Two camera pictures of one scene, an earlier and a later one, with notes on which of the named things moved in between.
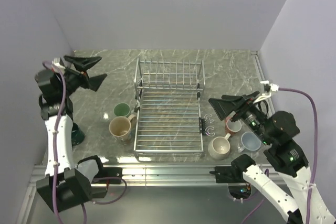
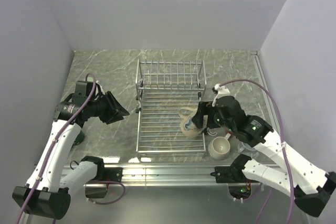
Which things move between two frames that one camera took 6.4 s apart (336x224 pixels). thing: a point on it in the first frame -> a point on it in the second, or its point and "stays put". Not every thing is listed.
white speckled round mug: (219, 147) stays put
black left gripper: (93, 83) -> (115, 110)
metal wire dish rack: (168, 126) stays put
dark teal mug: (77, 135) stays put
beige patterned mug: (119, 127) -> (187, 126)
